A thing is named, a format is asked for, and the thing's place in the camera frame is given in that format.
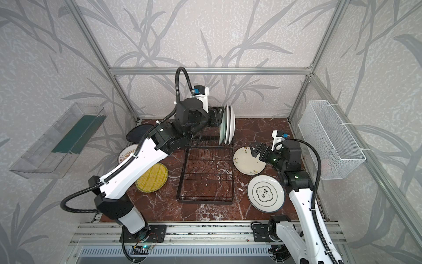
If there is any mint green flower plate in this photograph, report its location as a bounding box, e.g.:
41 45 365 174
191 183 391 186
219 106 227 145

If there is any white plate green text rim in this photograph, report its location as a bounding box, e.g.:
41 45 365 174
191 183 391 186
229 106 235 144

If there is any cream plate with floral sprigs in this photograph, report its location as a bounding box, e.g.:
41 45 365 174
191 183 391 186
233 146 266 176

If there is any white plate green clover emblem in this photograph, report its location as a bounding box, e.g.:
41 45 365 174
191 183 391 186
247 175 286 213

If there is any white plate orange sunburst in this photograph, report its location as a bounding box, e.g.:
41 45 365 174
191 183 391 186
118 144 138 164
225 105 231 145

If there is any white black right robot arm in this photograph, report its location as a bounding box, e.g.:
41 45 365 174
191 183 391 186
250 139 343 264

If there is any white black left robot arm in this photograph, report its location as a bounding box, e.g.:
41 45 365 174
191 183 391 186
60 67 223 240

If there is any black round plate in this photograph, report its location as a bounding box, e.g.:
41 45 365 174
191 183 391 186
126 124 153 144

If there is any yellow woven round plate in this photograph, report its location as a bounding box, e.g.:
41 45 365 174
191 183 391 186
135 163 169 193

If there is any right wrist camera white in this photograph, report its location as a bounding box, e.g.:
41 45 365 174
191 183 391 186
271 130 290 151

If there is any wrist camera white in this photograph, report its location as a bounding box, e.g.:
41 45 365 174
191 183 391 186
271 130 290 151
193 85 209 113

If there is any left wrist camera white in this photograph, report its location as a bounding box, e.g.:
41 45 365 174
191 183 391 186
193 85 209 113

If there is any white wire mesh basket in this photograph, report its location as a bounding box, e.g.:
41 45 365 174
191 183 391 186
298 100 366 180

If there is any black wire dish rack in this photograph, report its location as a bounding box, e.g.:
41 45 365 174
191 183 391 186
176 126 234 205

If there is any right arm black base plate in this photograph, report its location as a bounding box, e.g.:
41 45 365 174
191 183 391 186
251 221 272 243

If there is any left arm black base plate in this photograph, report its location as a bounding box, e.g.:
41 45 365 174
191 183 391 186
119 224 167 243

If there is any clear plastic wall bin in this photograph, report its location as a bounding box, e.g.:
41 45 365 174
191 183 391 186
9 103 107 179

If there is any aluminium frame rail base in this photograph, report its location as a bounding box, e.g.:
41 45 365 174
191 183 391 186
69 220 347 246

